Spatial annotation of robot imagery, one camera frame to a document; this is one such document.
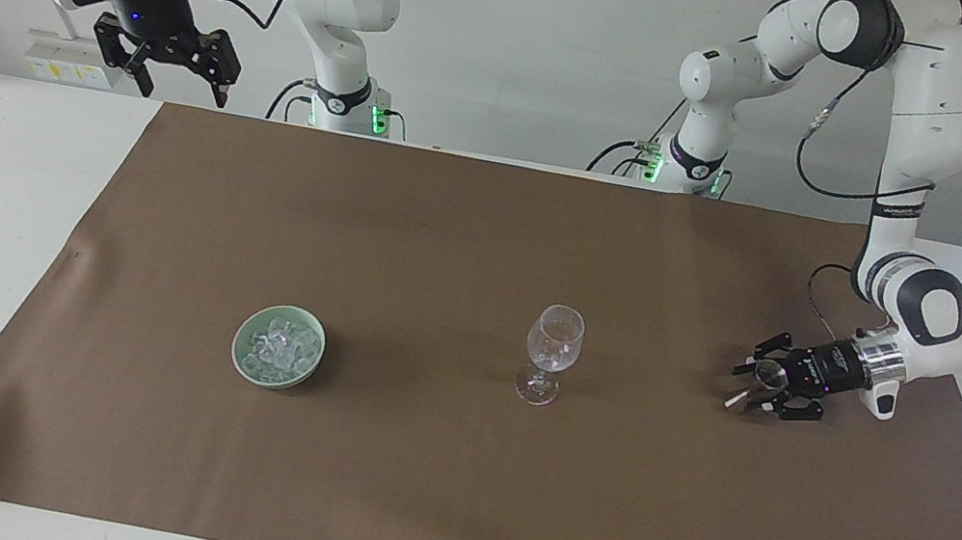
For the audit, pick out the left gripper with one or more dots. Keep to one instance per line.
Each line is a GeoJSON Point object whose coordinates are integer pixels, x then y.
{"type": "Point", "coordinates": [831, 368]}

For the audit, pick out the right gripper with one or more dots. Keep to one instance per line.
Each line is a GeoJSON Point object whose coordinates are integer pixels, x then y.
{"type": "Point", "coordinates": [155, 12]}

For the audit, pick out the small clear glass cup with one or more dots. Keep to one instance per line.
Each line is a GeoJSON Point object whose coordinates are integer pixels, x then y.
{"type": "Point", "coordinates": [763, 384]}

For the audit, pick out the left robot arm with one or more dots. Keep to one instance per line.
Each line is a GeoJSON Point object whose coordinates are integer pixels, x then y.
{"type": "Point", "coordinates": [939, 102]}

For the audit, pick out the clear wine glass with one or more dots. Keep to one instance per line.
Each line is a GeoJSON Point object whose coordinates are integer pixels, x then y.
{"type": "Point", "coordinates": [554, 341]}

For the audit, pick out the clear ice cubes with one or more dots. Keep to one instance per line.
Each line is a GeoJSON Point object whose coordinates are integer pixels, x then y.
{"type": "Point", "coordinates": [279, 348]}

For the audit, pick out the green ceramic bowl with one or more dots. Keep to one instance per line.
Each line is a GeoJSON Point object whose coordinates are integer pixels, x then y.
{"type": "Point", "coordinates": [249, 368]}

